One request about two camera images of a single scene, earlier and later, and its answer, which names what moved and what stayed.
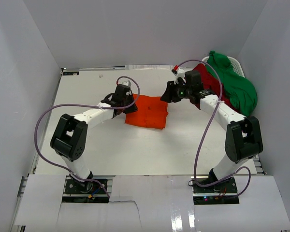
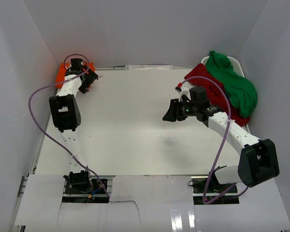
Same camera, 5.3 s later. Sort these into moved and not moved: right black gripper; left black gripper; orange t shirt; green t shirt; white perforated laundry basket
Moved: orange t shirt; right black gripper; left black gripper
Not moved: white perforated laundry basket; green t shirt
